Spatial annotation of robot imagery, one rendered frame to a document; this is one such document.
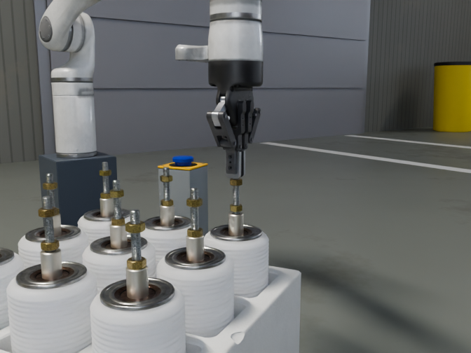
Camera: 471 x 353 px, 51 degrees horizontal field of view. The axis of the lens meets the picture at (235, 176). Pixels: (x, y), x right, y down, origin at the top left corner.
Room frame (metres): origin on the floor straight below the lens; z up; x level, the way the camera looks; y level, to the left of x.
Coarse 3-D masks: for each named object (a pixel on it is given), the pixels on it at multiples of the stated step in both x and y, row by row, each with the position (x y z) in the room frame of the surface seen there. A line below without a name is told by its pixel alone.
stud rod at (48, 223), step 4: (44, 196) 0.53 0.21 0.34; (48, 196) 0.53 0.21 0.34; (44, 200) 0.52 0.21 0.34; (48, 200) 0.52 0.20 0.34; (44, 204) 0.52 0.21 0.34; (48, 204) 0.52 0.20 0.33; (44, 208) 0.52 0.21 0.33; (48, 208) 0.52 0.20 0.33; (44, 220) 0.52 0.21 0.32; (48, 220) 0.52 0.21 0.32; (52, 220) 0.52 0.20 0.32; (44, 224) 0.52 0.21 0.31; (48, 224) 0.52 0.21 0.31; (52, 224) 0.52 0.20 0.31; (44, 228) 0.52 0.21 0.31; (48, 228) 0.52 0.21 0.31; (52, 228) 0.52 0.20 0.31; (48, 232) 0.52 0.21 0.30; (52, 232) 0.52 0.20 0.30; (48, 236) 0.52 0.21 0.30; (52, 236) 0.52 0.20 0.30; (48, 240) 0.52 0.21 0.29; (52, 240) 0.52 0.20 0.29
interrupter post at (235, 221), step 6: (228, 216) 0.68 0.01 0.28; (234, 216) 0.68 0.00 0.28; (240, 216) 0.68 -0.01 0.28; (228, 222) 0.68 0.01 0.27; (234, 222) 0.68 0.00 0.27; (240, 222) 0.68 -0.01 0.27; (228, 228) 0.68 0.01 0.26; (234, 228) 0.68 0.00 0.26; (240, 228) 0.68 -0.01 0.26; (234, 234) 0.68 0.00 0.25; (240, 234) 0.68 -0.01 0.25
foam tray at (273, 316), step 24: (288, 288) 0.67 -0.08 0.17; (240, 312) 0.58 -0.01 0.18; (264, 312) 0.58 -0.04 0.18; (288, 312) 0.67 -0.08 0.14; (0, 336) 0.52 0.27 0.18; (192, 336) 0.52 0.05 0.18; (216, 336) 0.52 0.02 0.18; (240, 336) 0.53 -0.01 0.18; (264, 336) 0.58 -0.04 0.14; (288, 336) 0.67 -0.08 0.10
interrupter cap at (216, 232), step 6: (216, 228) 0.70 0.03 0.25; (222, 228) 0.70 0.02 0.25; (246, 228) 0.70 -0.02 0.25; (252, 228) 0.70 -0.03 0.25; (258, 228) 0.70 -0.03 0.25; (210, 234) 0.68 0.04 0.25; (216, 234) 0.67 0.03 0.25; (222, 234) 0.68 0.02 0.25; (228, 234) 0.68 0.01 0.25; (246, 234) 0.68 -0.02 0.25; (252, 234) 0.67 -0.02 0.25; (258, 234) 0.67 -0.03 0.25; (228, 240) 0.65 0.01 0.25; (234, 240) 0.65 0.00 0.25; (240, 240) 0.65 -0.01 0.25; (246, 240) 0.65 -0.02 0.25
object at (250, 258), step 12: (204, 240) 0.68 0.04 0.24; (216, 240) 0.66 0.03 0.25; (252, 240) 0.65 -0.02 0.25; (264, 240) 0.67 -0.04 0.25; (228, 252) 0.64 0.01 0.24; (240, 252) 0.64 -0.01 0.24; (252, 252) 0.64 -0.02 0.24; (264, 252) 0.66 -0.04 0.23; (240, 264) 0.64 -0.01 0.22; (252, 264) 0.64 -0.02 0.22; (264, 264) 0.66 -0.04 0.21; (240, 276) 0.64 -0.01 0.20; (252, 276) 0.64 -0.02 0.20; (264, 276) 0.66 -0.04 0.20; (240, 288) 0.64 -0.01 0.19; (252, 288) 0.65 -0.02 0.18; (264, 288) 0.66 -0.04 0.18
